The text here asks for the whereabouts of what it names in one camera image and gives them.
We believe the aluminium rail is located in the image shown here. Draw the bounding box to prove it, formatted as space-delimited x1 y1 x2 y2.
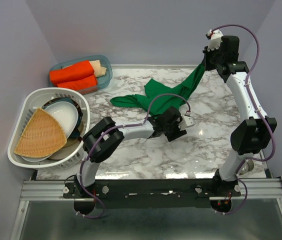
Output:
20 178 282 201

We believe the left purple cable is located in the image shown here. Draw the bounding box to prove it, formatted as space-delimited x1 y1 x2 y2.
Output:
75 92 192 220

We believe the green t-shirt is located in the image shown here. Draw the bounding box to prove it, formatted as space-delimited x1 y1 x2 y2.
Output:
110 64 205 116

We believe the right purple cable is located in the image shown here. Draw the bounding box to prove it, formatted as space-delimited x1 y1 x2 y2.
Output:
209 24 276 216

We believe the wicker fan-shaped tray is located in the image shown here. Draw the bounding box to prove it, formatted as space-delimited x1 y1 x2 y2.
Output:
14 108 67 159

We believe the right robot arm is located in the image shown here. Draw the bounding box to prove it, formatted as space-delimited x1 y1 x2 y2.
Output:
202 30 277 196

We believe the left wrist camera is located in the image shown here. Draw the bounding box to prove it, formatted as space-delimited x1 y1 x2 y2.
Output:
178 113 196 131

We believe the rolled orange t-shirt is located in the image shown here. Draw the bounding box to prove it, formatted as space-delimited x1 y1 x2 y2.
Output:
49 60 94 85
56 75 98 91

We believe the lower rolled orange t-shirt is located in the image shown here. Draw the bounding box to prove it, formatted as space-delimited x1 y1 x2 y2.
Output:
56 75 98 91

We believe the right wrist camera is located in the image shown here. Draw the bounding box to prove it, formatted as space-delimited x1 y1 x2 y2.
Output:
206 29 223 52

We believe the small metal cup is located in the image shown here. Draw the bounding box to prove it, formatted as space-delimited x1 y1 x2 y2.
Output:
239 159 255 175

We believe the dark teal plate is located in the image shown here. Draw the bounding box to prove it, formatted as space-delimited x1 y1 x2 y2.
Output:
42 97 83 138

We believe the black mounting base plate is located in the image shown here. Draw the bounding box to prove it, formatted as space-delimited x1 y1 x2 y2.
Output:
63 177 241 209

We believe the white bowl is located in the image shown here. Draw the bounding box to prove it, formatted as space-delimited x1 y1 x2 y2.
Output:
43 101 79 138

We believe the white plastic basket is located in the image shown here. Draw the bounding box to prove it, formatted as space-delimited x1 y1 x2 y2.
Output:
7 87 90 171

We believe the beige plate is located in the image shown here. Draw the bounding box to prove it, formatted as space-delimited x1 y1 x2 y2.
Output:
47 122 84 161

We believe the rolled beige t-shirt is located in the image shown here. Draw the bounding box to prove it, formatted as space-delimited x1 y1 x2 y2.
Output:
89 60 107 78

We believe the purple cable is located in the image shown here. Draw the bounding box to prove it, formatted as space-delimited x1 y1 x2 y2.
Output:
75 92 192 220
209 24 276 216

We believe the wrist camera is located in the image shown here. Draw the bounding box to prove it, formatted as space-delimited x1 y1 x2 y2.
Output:
206 29 223 52
178 113 196 131

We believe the blue plastic bin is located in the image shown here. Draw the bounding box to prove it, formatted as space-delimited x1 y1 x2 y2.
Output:
49 55 113 95

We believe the upper rolled orange t-shirt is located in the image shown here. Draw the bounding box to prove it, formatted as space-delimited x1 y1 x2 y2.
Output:
49 60 94 85

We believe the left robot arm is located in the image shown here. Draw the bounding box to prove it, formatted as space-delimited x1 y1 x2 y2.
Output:
74 106 193 198

